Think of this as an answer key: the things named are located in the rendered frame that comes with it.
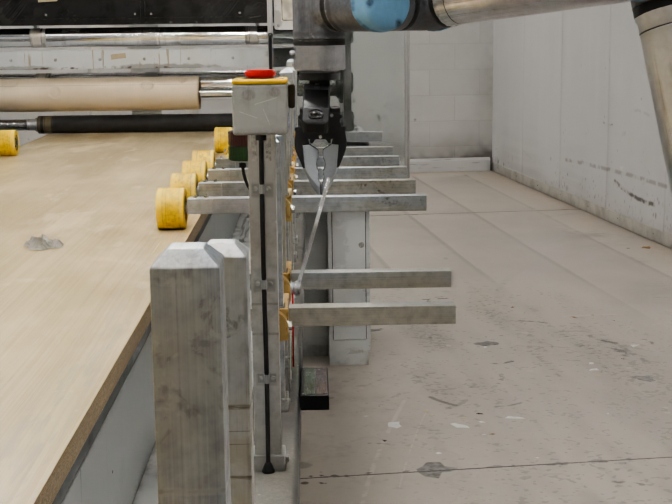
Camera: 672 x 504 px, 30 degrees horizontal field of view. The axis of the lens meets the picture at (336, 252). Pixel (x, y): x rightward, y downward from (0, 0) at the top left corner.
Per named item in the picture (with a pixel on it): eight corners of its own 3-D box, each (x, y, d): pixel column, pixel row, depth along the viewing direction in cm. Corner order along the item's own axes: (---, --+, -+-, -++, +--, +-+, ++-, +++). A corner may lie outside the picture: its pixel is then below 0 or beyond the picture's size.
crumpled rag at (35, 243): (68, 248, 223) (67, 235, 223) (29, 251, 221) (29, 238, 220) (56, 241, 231) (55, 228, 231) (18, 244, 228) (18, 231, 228)
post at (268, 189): (285, 459, 172) (279, 131, 164) (285, 472, 167) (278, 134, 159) (253, 460, 172) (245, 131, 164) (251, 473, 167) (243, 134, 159)
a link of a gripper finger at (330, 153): (338, 191, 225) (337, 139, 223) (339, 195, 219) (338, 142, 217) (321, 191, 225) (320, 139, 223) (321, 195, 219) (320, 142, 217)
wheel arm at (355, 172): (405, 178, 296) (405, 163, 295) (407, 180, 292) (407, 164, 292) (193, 181, 295) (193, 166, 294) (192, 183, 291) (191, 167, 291)
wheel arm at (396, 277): (448, 288, 224) (449, 264, 223) (451, 292, 221) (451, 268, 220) (204, 292, 223) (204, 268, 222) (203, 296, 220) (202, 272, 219)
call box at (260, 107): (289, 135, 165) (288, 76, 164) (288, 140, 158) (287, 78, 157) (236, 136, 165) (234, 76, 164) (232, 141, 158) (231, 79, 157)
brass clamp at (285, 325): (293, 323, 202) (292, 292, 201) (292, 344, 189) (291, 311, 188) (255, 324, 202) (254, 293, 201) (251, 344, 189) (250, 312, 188)
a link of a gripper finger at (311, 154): (321, 191, 225) (320, 139, 223) (321, 195, 219) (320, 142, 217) (303, 191, 225) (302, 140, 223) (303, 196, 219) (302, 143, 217)
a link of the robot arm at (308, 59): (345, 45, 212) (288, 46, 212) (346, 74, 213) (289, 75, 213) (344, 44, 221) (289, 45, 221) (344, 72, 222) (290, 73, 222)
